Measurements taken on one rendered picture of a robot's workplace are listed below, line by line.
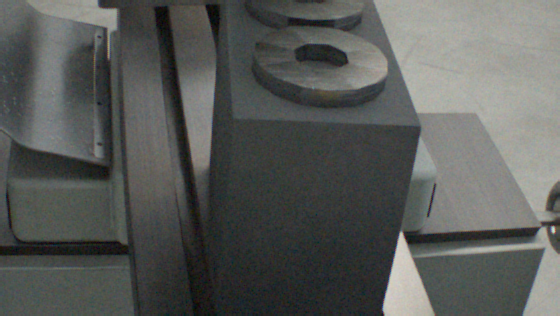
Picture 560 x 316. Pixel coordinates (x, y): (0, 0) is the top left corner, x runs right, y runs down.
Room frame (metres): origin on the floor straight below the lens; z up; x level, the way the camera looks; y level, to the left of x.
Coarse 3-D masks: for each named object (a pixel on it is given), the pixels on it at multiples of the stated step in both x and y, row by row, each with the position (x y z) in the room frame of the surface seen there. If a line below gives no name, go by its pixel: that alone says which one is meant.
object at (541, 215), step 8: (552, 192) 1.14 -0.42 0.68; (528, 200) 1.09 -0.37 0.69; (552, 200) 1.14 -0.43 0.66; (552, 208) 1.14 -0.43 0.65; (536, 216) 1.09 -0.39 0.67; (544, 216) 1.09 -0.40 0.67; (552, 216) 1.09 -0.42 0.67; (544, 224) 1.08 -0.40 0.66; (552, 224) 1.09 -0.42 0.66; (552, 232) 1.12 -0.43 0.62; (552, 240) 1.10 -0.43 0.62
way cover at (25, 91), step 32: (0, 0) 1.03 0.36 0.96; (0, 32) 0.96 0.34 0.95; (32, 32) 1.03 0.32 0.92; (64, 32) 1.06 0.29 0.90; (96, 32) 1.09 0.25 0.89; (0, 64) 0.89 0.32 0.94; (32, 64) 0.95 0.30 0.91; (64, 64) 0.98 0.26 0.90; (96, 64) 1.00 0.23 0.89; (0, 96) 0.83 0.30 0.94; (32, 96) 0.88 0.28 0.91; (64, 96) 0.91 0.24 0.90; (96, 96) 0.93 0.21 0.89; (0, 128) 0.78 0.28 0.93; (32, 128) 0.82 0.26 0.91; (64, 128) 0.84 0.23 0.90; (96, 128) 0.86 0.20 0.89; (96, 160) 0.80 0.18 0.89
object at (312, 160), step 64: (256, 0) 0.64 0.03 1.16; (320, 0) 0.68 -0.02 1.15; (256, 64) 0.55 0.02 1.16; (320, 64) 0.58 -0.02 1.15; (384, 64) 0.57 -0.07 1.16; (256, 128) 0.50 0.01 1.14; (320, 128) 0.51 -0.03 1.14; (384, 128) 0.51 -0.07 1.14; (256, 192) 0.50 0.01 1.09; (320, 192) 0.51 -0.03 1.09; (384, 192) 0.51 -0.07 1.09; (256, 256) 0.50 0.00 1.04; (320, 256) 0.51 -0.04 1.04; (384, 256) 0.51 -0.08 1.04
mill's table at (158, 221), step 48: (144, 48) 0.92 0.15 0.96; (192, 48) 0.93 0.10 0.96; (144, 96) 0.82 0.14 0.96; (192, 96) 0.83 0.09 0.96; (144, 144) 0.74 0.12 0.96; (192, 144) 0.75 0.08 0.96; (144, 192) 0.66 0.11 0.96; (192, 192) 0.70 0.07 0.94; (144, 240) 0.60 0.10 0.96; (192, 240) 0.64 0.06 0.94; (144, 288) 0.54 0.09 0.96; (192, 288) 0.58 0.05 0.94
